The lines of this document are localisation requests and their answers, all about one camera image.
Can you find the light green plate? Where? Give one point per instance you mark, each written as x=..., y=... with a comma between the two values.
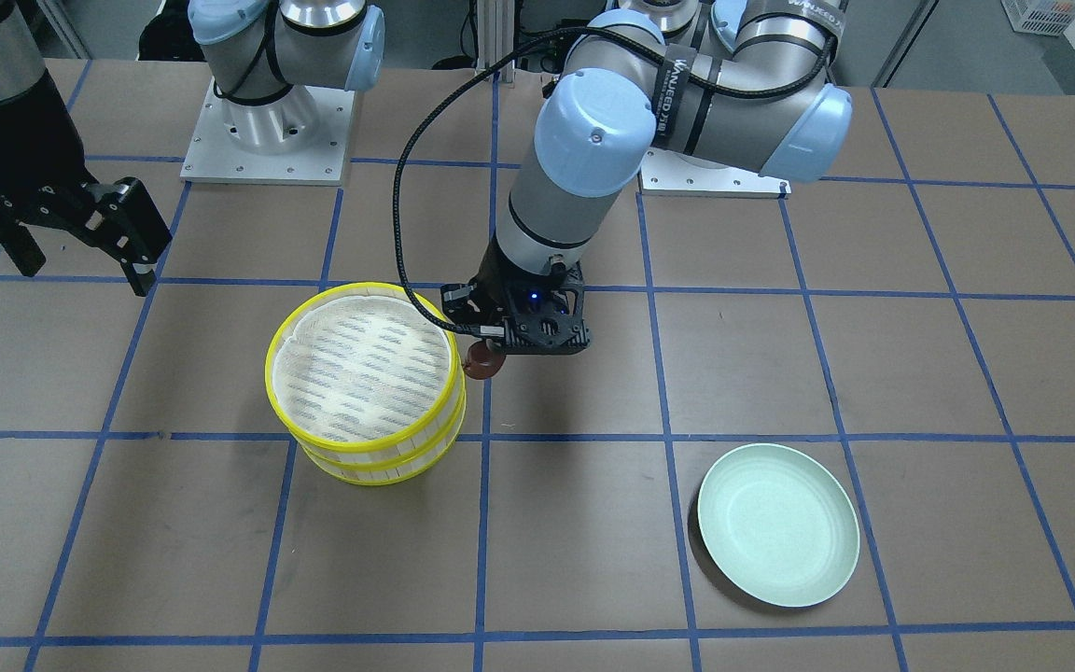
x=778, y=525

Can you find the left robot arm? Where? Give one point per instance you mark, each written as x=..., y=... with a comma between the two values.
x=736, y=83

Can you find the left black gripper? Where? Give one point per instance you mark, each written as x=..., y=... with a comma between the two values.
x=493, y=272

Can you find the brown bun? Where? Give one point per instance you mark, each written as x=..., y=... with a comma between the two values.
x=483, y=361

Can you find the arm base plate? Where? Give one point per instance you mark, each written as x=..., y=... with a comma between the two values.
x=304, y=139
x=667, y=174

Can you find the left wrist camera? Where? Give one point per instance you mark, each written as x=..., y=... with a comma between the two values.
x=544, y=320

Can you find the yellow steamer basket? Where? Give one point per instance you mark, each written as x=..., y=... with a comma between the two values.
x=360, y=367
x=407, y=459

